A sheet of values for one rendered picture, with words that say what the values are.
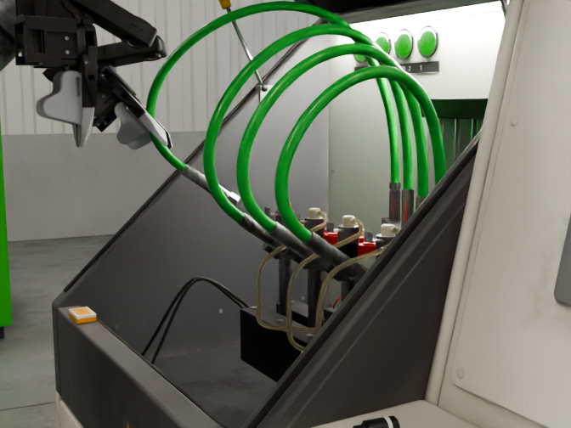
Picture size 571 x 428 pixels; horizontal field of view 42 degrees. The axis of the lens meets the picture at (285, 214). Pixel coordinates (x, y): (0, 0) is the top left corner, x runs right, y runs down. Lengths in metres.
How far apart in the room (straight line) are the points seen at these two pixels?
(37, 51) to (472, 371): 0.59
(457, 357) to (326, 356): 0.14
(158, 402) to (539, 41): 0.56
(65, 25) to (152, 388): 0.44
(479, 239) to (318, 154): 0.74
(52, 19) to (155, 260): 0.56
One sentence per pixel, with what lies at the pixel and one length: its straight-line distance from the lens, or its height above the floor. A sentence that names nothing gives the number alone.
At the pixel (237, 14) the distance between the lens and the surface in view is 1.15.
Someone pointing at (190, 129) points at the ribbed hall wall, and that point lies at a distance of 7.78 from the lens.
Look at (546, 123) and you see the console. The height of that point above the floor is 1.26.
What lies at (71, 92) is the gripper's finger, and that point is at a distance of 0.94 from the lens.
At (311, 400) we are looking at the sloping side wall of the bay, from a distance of 0.74.
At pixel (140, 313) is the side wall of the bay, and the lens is 1.36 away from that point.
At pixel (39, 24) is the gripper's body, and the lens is 0.92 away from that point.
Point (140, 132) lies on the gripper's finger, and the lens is 1.12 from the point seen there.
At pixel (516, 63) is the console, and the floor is 1.32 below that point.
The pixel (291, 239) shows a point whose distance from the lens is 0.90.
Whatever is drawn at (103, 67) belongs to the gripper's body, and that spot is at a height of 1.34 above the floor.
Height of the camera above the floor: 1.28
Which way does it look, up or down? 8 degrees down
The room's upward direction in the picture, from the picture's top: straight up
